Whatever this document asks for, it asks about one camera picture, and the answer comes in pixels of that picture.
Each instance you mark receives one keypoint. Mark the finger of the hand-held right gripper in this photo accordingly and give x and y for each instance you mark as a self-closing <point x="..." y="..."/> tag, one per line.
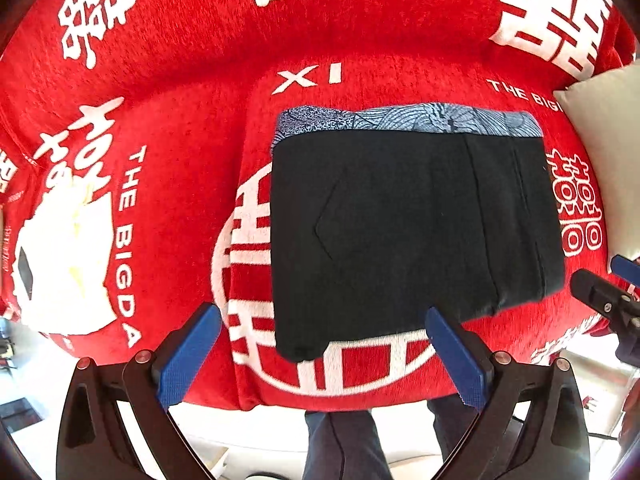
<point x="625" y="269"/>
<point x="607" y="305"/>

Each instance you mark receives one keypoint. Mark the beige pillow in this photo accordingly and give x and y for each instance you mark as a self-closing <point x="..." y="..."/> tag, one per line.
<point x="607" y="145"/>

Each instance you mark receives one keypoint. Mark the red printed blanket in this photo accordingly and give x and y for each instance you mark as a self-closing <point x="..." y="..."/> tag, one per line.
<point x="200" y="110"/>

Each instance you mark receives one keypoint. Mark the black pants with patterned waistband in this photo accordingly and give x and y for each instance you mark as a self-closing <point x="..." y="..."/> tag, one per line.
<point x="400" y="235"/>

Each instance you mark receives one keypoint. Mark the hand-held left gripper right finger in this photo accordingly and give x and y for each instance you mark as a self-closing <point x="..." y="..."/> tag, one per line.
<point x="457" y="355"/>

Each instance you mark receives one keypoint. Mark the white cloth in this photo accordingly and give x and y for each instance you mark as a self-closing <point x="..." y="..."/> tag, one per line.
<point x="70" y="270"/>

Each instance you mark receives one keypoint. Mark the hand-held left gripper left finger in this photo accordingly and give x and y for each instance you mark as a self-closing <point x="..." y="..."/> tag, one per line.
<point x="187" y="355"/>

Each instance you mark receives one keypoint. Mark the person's leg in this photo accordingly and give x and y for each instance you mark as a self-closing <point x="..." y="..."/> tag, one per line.
<point x="345" y="445"/>

